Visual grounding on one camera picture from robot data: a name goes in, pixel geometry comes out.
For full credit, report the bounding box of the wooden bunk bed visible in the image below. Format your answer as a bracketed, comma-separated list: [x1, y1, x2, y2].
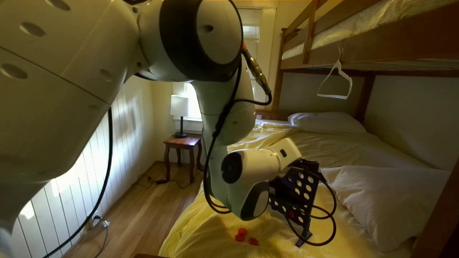
[134, 0, 459, 258]

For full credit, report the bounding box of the thin black cable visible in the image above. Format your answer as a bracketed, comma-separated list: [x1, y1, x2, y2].
[146, 174, 192, 189]

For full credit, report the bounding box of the yellow blanket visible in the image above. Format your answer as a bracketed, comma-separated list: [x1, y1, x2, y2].
[159, 120, 413, 258]

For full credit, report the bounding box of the wooden side table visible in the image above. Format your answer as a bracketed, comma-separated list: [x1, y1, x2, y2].
[163, 135, 203, 183]

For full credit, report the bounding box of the blue connect four game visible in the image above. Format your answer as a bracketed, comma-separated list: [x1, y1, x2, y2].
[268, 166, 320, 248]

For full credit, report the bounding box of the thick black cable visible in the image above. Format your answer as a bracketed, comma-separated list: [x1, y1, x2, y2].
[41, 107, 114, 258]

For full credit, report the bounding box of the white clothes hanger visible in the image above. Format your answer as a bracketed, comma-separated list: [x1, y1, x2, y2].
[317, 43, 353, 100]

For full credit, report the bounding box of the white bed sheet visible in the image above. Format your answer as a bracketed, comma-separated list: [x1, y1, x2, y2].
[287, 130, 429, 169]

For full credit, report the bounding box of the large white pillow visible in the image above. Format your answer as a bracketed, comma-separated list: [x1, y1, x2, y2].
[321, 165, 451, 253]

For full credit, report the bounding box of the white power adapter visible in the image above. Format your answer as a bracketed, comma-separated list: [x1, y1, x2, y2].
[92, 215, 110, 229]

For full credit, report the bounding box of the table lamp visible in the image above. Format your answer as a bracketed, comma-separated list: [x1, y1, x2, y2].
[170, 95, 190, 139]

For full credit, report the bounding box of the small white pillow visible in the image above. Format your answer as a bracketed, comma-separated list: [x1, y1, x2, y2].
[288, 112, 366, 135]

